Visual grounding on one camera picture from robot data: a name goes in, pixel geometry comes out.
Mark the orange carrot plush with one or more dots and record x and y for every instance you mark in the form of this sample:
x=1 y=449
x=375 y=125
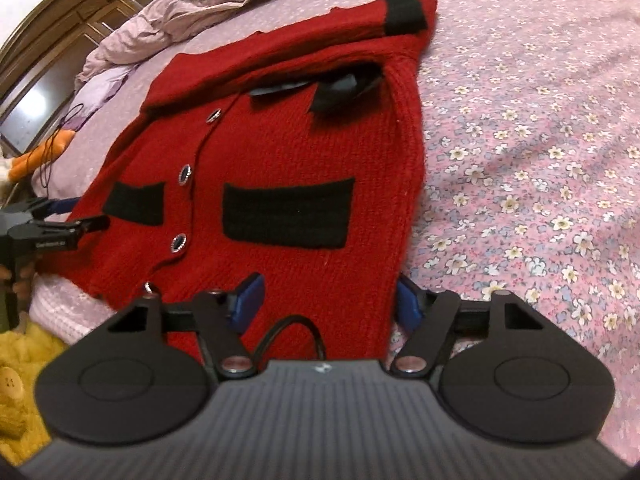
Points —
x=35 y=161

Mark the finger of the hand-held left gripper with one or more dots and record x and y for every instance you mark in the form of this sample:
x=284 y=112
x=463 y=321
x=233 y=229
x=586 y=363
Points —
x=30 y=208
x=65 y=232

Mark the person's left hand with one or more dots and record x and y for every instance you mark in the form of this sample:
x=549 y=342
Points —
x=22 y=291

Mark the white purple pillow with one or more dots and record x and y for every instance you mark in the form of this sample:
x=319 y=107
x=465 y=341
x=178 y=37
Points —
x=100 y=91

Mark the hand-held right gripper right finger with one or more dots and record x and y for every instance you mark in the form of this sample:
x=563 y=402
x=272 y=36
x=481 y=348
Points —
x=407 y=305

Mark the wooden headboard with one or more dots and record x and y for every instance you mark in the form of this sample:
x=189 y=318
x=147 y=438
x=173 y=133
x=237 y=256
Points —
x=75 y=10

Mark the pink checked cloth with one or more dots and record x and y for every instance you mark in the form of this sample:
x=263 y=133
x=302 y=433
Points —
x=65 y=310

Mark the yellow fuzzy blanket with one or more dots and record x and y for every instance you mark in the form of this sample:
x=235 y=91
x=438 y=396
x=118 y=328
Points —
x=25 y=430

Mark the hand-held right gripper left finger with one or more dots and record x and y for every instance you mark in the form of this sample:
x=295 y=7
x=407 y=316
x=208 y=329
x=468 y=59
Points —
x=247 y=301

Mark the red knit cardigan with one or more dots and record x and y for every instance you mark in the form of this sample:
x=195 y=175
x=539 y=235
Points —
x=280 y=150

